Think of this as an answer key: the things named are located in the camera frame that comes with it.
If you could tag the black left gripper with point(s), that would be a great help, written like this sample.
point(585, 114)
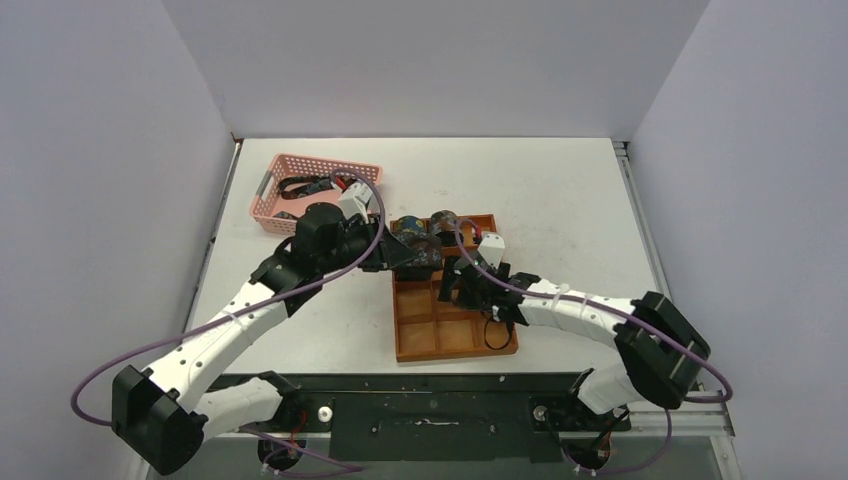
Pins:
point(392, 253)

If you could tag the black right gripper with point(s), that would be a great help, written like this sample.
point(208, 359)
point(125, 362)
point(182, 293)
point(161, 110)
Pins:
point(465, 283)

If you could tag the brown floral tie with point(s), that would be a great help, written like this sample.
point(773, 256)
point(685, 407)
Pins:
point(428, 260)

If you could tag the wooden compartment tray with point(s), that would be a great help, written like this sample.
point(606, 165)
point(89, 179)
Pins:
point(427, 330)

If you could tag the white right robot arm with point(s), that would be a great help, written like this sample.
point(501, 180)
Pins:
point(660, 352)

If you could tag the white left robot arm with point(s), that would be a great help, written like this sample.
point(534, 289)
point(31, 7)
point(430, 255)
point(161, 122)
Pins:
point(166, 411)

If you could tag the rolled dark floral tie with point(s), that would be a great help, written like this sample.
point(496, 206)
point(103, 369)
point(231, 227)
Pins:
point(411, 232)

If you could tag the rolled dark grey tie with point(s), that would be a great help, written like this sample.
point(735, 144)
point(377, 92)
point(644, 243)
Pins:
point(442, 224)

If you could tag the dark patterned tie in basket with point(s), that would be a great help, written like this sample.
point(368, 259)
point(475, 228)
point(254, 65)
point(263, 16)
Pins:
point(294, 188)

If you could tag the pink perforated plastic basket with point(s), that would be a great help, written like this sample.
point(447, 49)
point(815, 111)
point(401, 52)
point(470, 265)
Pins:
point(279, 217)

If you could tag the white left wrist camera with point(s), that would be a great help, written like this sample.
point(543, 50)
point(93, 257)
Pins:
point(355, 201)

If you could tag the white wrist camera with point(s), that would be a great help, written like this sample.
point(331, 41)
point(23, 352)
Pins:
point(492, 248)
point(355, 201)

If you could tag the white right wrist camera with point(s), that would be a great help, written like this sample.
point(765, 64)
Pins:
point(492, 248)

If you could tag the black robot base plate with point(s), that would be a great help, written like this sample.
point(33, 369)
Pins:
point(346, 421)

